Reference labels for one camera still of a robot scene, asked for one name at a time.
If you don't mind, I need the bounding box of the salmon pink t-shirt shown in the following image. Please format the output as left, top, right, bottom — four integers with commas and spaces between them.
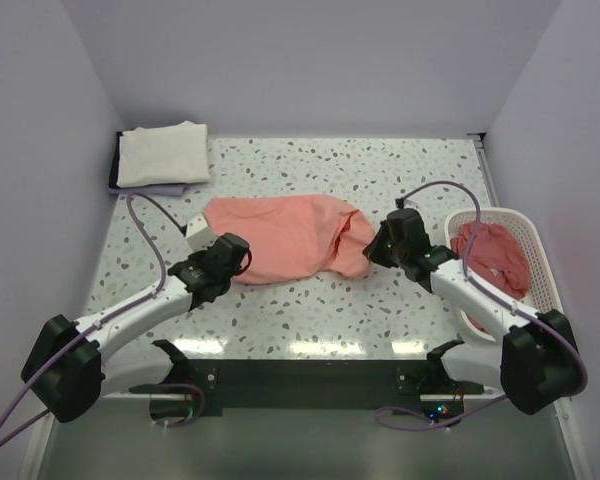
204, 195, 375, 285

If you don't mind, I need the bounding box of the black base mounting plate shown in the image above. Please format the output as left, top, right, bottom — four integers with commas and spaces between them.
138, 359, 482, 422

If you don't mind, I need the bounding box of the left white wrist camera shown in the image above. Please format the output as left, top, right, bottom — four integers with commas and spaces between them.
184, 213, 217, 252

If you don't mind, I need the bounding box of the folded lavender t-shirt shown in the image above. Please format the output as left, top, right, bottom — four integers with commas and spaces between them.
107, 184, 190, 197

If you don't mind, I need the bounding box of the folded cream t-shirt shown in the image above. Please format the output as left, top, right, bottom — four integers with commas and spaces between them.
116, 121, 210, 188

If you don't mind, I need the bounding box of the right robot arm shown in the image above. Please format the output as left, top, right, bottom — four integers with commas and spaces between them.
364, 209, 588, 415

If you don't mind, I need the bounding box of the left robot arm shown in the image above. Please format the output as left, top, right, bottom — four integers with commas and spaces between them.
21, 233, 252, 423

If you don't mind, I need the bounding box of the white plastic laundry basket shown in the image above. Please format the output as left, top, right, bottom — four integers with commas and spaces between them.
444, 207, 564, 343

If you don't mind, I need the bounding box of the dark pink t-shirt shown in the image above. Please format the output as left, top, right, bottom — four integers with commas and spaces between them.
449, 222, 531, 331

